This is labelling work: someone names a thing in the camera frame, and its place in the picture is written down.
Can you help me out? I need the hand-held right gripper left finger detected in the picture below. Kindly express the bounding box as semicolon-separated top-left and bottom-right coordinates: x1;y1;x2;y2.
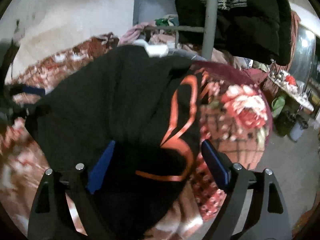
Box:
27;140;116;240

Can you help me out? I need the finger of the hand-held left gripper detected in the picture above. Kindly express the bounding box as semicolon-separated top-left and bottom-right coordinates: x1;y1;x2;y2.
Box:
11;85;47;97

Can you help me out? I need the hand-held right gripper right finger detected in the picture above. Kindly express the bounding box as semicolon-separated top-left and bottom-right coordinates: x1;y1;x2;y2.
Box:
201;140;293;240

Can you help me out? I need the black hoodie with orange print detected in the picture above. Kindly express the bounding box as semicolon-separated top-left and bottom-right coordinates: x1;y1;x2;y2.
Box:
25;45;208;240

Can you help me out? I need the floral blanket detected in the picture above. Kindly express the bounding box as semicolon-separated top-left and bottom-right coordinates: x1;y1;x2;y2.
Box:
0;32;273;238

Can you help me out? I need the black bag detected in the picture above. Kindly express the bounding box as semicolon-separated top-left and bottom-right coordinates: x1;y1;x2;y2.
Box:
274;110;297;137

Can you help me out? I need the green plastic bag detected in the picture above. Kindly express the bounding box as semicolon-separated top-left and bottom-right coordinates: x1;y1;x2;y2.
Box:
271;95;287;118

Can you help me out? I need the grey bucket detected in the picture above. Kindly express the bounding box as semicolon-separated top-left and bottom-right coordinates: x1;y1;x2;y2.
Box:
290;120;309;142

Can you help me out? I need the cluttered table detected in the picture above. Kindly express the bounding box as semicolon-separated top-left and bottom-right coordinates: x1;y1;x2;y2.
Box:
268;74;315;112

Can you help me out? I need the pink cloth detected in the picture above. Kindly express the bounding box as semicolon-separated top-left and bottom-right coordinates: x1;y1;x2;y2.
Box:
117;22;150;46

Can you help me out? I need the white cloth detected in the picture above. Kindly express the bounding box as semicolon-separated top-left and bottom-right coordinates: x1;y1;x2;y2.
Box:
134;39;168;57

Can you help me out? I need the black puffer jacket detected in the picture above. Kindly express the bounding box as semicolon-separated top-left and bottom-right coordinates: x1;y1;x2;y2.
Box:
175;0;293;66

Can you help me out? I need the green printed bag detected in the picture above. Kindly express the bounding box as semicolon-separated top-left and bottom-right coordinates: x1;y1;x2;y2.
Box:
154;17;179;27

